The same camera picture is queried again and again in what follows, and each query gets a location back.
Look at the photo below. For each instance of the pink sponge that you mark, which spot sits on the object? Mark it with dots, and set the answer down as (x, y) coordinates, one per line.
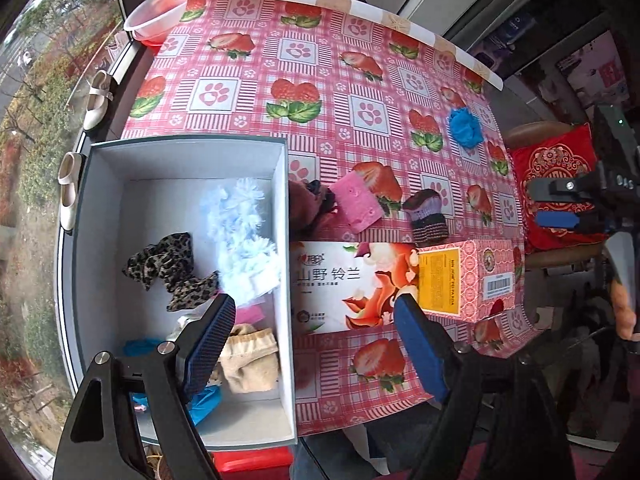
(356, 204)
(249, 315)

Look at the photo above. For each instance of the striped purple sock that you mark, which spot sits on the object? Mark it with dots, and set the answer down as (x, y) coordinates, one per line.
(428, 223)

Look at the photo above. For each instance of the pink tissue box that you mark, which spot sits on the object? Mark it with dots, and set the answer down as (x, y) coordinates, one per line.
(340, 286)

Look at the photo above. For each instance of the dark red sock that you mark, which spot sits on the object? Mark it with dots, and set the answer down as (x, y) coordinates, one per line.
(307, 204)

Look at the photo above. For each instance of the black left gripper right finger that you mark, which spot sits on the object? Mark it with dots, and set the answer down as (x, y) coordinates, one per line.
(526, 439)

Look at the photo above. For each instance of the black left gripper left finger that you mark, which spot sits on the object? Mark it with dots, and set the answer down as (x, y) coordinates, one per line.
(101, 438)

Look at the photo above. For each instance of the grey storage box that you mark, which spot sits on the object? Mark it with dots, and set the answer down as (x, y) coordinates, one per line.
(163, 225)

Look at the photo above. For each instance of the beige sock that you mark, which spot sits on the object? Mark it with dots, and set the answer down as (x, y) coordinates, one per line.
(249, 359)

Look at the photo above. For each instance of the pink strawberry tablecloth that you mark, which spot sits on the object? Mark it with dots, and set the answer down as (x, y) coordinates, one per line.
(349, 87)

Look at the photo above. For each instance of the person right hand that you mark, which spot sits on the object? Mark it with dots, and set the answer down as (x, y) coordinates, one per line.
(625, 318)

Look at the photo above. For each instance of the leopard print scrunchie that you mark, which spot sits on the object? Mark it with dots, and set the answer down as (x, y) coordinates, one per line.
(171, 261)

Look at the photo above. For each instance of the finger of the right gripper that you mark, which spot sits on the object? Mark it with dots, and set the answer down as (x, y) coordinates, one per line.
(578, 190)
(583, 222)

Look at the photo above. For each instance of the white plastic basin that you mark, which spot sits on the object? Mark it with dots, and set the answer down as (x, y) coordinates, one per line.
(153, 20)

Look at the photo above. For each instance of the white shoe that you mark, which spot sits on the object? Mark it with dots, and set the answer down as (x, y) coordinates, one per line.
(100, 97)
(69, 175)

